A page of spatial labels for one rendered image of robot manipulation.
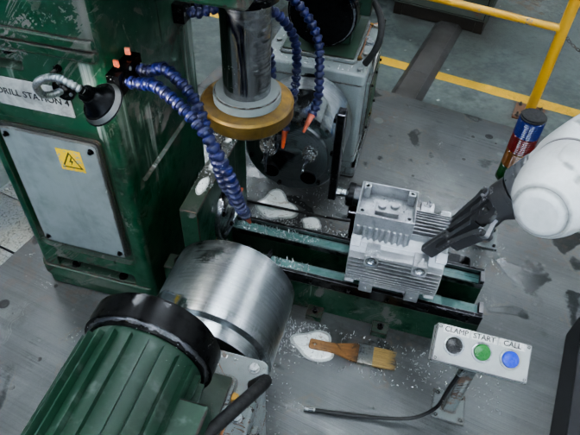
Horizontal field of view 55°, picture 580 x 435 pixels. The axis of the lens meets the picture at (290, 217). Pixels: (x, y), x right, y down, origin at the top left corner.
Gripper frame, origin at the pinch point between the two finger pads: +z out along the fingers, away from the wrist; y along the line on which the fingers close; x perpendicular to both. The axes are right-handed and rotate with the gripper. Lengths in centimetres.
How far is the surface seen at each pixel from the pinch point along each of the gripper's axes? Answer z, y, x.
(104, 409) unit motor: -2, 58, -44
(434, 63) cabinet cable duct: 94, -259, 53
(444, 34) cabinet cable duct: 93, -299, 55
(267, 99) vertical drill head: -2.2, -3.8, -44.2
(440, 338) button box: 2.5, 18.8, 5.1
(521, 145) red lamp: -10.8, -33.2, 11.6
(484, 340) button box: -2.1, 17.4, 11.3
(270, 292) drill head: 13.7, 21.7, -25.2
